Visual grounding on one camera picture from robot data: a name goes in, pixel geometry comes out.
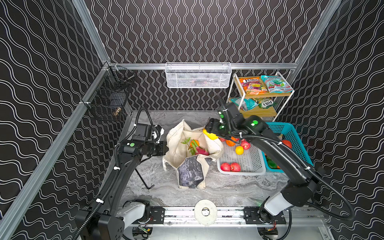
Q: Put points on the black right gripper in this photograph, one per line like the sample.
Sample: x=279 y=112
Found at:
x=210 y=126

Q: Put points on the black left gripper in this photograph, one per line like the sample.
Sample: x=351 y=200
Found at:
x=163 y=148

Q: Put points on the yellow mango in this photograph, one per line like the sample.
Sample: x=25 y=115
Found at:
x=210 y=135

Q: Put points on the cream canvas grocery bag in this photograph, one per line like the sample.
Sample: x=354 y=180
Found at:
x=191 y=170

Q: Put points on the pink dragon fruit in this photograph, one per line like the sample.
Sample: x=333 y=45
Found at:
x=202 y=151

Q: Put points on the green pink snack bag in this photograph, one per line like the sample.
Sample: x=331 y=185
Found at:
x=276 y=84

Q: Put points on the red tomato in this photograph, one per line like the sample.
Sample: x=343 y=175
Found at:
x=287 y=143

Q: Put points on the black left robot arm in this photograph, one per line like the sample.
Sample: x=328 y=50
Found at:
x=100 y=221

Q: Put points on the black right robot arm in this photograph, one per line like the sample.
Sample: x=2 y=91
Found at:
x=303 y=178

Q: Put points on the teal white snack bag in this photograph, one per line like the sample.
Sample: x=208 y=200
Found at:
x=245 y=105

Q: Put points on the green candy bag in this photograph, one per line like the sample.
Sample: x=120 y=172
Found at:
x=265 y=103

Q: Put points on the orange snack bag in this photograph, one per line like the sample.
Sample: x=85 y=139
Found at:
x=253 y=86

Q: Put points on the orange tangerine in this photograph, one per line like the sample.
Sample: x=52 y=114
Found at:
x=231 y=142

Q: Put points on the yellow lemon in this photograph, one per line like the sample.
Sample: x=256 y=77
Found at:
x=239 y=150

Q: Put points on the black hex key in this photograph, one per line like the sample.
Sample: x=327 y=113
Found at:
x=143 y=181

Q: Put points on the white wooden two-tier shelf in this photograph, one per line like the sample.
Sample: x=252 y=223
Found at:
x=272 y=113

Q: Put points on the red apple front left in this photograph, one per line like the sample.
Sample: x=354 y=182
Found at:
x=225 y=167

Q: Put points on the red apple front middle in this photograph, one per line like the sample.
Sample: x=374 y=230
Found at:
x=235 y=167

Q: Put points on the white plastic fruit basket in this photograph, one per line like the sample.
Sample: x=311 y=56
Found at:
x=251 y=162

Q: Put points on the teal plastic vegetable basket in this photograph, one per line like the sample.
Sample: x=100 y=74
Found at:
x=291 y=135

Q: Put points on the green bell pepper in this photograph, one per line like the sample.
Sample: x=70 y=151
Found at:
x=272 y=164

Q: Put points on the white round disc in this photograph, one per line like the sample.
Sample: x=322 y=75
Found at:
x=205 y=212

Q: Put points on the black wire wall basket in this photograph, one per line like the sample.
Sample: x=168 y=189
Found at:
x=108 y=102

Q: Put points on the white wire wall basket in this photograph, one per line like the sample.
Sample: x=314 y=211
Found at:
x=197 y=75

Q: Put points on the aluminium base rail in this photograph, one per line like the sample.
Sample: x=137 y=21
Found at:
x=228 y=223

